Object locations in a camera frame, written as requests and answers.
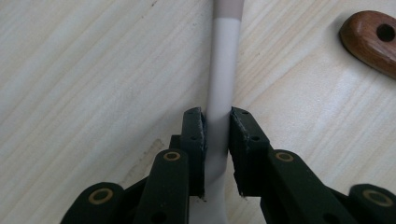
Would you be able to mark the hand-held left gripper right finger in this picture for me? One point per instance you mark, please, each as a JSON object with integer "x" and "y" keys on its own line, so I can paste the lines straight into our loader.
{"x": 246, "y": 149}

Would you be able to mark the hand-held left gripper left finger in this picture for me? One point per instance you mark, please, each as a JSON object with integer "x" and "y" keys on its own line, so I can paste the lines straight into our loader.
{"x": 194, "y": 146}

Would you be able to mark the brown wooden spoon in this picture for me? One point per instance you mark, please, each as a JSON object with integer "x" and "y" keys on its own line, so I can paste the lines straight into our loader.
{"x": 370, "y": 43}

